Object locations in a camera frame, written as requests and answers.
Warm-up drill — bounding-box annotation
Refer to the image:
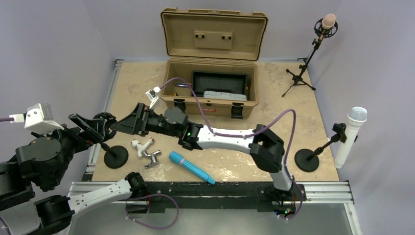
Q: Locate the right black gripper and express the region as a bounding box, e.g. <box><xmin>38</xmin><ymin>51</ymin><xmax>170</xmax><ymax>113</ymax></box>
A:
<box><xmin>111</xmin><ymin>104</ymin><xmax>180</xmax><ymax>139</ymax></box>

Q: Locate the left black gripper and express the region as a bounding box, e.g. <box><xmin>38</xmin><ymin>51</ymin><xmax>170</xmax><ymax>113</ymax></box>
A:
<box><xmin>33</xmin><ymin>112</ymin><xmax>105</xmax><ymax>186</ymax></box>

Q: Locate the blue microphone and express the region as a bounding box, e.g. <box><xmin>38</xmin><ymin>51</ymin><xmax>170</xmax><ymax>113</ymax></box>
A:
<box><xmin>169</xmin><ymin>151</ymin><xmax>216</xmax><ymax>185</ymax></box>

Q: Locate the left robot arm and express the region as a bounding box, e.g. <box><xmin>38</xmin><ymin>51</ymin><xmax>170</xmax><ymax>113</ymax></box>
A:
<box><xmin>0</xmin><ymin>113</ymin><xmax>147</xmax><ymax>235</ymax></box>

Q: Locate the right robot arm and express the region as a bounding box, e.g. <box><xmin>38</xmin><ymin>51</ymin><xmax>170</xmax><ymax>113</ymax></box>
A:
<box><xmin>111</xmin><ymin>103</ymin><xmax>301</xmax><ymax>201</ymax></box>

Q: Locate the left black mic stand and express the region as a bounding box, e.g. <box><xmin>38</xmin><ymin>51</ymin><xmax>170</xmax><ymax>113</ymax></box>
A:
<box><xmin>94</xmin><ymin>112</ymin><xmax>129</xmax><ymax>169</ymax></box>

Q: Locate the right black mic stand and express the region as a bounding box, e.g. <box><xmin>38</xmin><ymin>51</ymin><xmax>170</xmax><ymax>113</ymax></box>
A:
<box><xmin>294</xmin><ymin>123</ymin><xmax>351</xmax><ymax>172</ymax></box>

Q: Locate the black tripod mic stand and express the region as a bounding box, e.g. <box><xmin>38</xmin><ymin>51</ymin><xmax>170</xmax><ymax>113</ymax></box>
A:
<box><xmin>282</xmin><ymin>20</ymin><xmax>324</xmax><ymax>97</ymax></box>

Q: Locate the pink microphone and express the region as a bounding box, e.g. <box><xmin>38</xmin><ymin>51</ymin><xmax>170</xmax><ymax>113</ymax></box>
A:
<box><xmin>315</xmin><ymin>13</ymin><xmax>338</xmax><ymax>40</ymax></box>

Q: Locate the white microphone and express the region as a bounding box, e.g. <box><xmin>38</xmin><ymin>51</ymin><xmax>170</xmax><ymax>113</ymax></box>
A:
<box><xmin>334</xmin><ymin>107</ymin><xmax>367</xmax><ymax>169</ymax></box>

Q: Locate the white chrome faucet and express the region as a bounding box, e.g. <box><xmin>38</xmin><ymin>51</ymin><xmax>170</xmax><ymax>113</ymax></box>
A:
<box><xmin>131</xmin><ymin>138</ymin><xmax>161</xmax><ymax>169</ymax></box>

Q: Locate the red blue screwdriver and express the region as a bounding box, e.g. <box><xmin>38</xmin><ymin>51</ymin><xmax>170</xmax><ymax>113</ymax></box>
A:
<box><xmin>174</xmin><ymin>83</ymin><xmax>192</xmax><ymax>89</ymax></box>

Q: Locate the black toolbox tray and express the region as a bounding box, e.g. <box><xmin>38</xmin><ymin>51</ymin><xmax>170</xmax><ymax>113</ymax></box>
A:
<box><xmin>191</xmin><ymin>70</ymin><xmax>248</xmax><ymax>97</ymax></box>

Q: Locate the grey plastic bit case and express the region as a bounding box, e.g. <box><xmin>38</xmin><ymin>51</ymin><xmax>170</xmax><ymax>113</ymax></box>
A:
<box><xmin>203</xmin><ymin>91</ymin><xmax>247</xmax><ymax>101</ymax></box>

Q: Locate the tan plastic toolbox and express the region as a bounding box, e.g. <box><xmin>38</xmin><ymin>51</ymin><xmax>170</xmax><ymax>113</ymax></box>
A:
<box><xmin>160</xmin><ymin>8</ymin><xmax>268</xmax><ymax>119</ymax></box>

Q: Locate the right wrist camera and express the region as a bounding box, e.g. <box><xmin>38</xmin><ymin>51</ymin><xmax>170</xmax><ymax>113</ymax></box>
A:
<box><xmin>145</xmin><ymin>87</ymin><xmax>161</xmax><ymax>110</ymax></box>

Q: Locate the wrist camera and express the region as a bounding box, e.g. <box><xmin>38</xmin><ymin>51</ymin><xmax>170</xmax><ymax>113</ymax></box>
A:
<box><xmin>145</xmin><ymin>87</ymin><xmax>161</xmax><ymax>110</ymax></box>
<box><xmin>24</xmin><ymin>103</ymin><xmax>64</xmax><ymax>135</ymax></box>

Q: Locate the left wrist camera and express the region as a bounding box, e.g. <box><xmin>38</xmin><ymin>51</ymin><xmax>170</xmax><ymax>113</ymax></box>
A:
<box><xmin>24</xmin><ymin>103</ymin><xmax>64</xmax><ymax>135</ymax></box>

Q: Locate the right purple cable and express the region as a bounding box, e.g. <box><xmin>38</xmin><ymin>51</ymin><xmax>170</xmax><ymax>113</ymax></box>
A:
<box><xmin>154</xmin><ymin>77</ymin><xmax>307</xmax><ymax>221</ymax></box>

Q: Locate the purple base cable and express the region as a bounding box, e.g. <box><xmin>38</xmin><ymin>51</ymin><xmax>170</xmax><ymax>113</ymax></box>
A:
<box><xmin>125</xmin><ymin>193</ymin><xmax>180</xmax><ymax>230</ymax></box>

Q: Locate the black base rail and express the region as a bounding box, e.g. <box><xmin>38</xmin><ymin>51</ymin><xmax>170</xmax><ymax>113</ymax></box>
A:
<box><xmin>129</xmin><ymin>182</ymin><xmax>307</xmax><ymax>215</ymax></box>

